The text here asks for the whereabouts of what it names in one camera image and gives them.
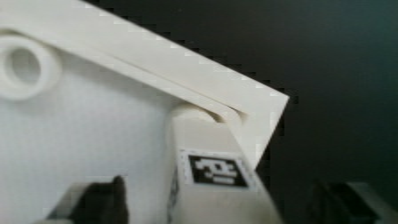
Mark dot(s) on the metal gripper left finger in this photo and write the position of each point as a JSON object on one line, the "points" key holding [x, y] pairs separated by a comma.
{"points": [[93, 204]]}

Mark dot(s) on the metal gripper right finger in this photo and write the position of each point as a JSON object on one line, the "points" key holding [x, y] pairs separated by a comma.
{"points": [[347, 204]]}

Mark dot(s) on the white square desk top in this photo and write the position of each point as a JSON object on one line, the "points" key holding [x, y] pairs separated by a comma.
{"points": [[82, 134]]}

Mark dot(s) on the white desk leg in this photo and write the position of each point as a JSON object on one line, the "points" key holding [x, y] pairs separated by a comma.
{"points": [[217, 191]]}

